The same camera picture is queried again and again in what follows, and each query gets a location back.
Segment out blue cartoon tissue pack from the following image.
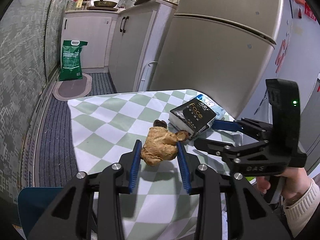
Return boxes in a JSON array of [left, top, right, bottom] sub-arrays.
[[196, 94, 226, 120]]

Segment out black Face tissue pack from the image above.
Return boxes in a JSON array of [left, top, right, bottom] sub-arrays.
[[169, 98, 216, 139]]

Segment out brown paper ball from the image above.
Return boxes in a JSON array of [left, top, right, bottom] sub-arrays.
[[140, 126, 178, 166]]

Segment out cream knit sleeve forearm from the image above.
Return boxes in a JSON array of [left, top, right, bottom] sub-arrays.
[[284, 179, 319, 239]]

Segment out dark green trash bin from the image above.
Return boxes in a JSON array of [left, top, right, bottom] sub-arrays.
[[18, 187, 63, 238]]

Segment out white kitchen cabinets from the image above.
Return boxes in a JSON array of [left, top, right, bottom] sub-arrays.
[[61, 0, 177, 93]]

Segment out person's right hand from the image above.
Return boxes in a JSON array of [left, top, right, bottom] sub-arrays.
[[256, 167, 313, 202]]

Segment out green white checkered tablecloth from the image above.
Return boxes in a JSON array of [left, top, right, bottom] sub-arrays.
[[67, 89, 245, 240]]

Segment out small brown cup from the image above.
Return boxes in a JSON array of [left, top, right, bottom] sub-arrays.
[[153, 119, 168, 129]]

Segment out striped blue floor carpet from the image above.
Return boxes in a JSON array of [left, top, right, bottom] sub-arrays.
[[32, 72, 118, 188]]

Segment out beige refrigerator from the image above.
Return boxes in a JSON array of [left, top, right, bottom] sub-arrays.
[[150, 0, 283, 118]]

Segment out oval grey floor mat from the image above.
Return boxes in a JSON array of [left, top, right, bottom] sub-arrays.
[[53, 73, 92, 101]]

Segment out green rice bag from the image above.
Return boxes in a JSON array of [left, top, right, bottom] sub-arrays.
[[59, 40, 88, 81]]

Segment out frying pan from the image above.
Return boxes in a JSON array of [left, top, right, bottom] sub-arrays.
[[94, 0, 117, 8]]

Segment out condiment bottles group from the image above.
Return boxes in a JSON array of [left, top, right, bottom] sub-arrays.
[[66, 0, 91, 11]]

